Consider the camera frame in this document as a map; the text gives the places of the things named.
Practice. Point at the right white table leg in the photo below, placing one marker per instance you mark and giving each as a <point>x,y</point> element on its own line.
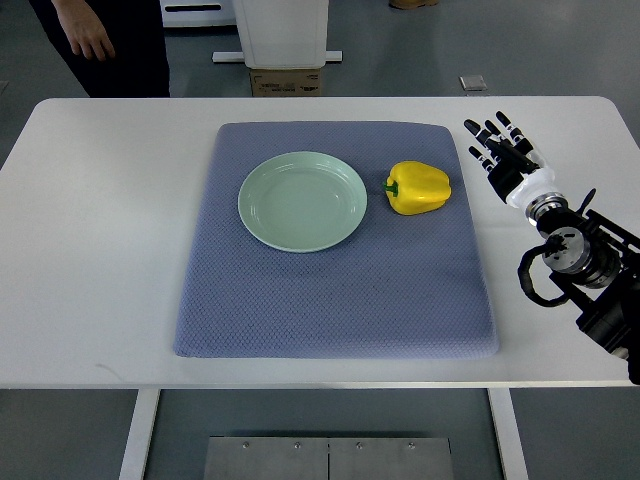
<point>508,439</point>

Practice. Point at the white machine stand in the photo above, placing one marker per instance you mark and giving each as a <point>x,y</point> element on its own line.
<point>281,35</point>

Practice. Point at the yellow bell pepper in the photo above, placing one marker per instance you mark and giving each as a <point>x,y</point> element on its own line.
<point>414,187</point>

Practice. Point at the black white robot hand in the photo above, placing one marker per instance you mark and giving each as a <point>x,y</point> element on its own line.
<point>516,170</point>

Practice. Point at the cardboard box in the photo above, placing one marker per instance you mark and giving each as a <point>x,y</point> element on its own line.
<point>285,83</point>

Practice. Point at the tan shoe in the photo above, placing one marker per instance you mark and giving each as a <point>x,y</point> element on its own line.
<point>412,4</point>

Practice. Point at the bystander dark clothed body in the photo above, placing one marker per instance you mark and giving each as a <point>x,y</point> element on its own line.
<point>140,68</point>

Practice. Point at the grey floor socket plate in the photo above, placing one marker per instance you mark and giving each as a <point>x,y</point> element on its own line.
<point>473,83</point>

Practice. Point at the white cabinet with slot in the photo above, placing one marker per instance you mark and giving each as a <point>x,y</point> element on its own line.
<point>197,14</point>

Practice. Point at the white table leg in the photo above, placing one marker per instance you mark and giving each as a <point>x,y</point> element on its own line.
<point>139,438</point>
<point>508,439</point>

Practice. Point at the metal base plate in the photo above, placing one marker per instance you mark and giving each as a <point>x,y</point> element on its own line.
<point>328,458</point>

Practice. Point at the light green plate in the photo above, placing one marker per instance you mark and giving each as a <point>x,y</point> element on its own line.
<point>302,202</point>

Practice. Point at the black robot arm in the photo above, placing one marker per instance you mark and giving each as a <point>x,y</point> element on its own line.
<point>595,264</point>

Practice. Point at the bystander bare hand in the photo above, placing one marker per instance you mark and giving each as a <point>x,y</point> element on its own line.
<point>84,30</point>

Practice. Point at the left white table leg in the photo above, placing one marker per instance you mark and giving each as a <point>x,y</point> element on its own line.
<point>139,438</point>

